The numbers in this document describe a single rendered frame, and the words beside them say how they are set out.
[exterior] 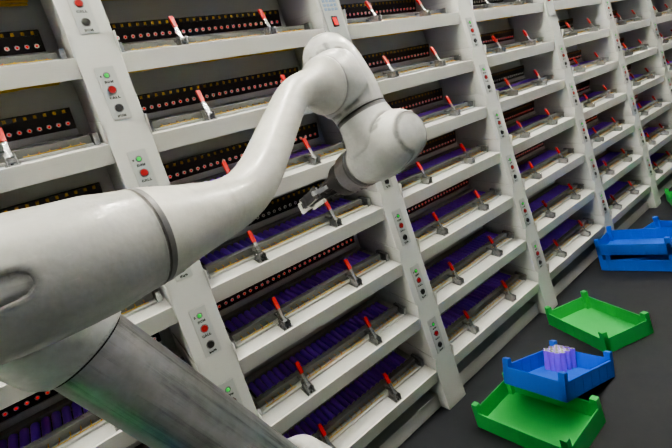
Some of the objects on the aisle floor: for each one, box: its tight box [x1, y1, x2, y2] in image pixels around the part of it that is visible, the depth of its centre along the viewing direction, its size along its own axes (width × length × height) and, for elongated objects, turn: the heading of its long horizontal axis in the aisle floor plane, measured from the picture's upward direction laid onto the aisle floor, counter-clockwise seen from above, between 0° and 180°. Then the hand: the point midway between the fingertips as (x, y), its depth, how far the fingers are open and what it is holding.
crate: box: [544, 290, 654, 352], centre depth 159 cm, size 30×20×8 cm
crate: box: [471, 373, 606, 448], centre depth 123 cm, size 30×20×8 cm
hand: (311, 202), depth 103 cm, fingers open, 3 cm apart
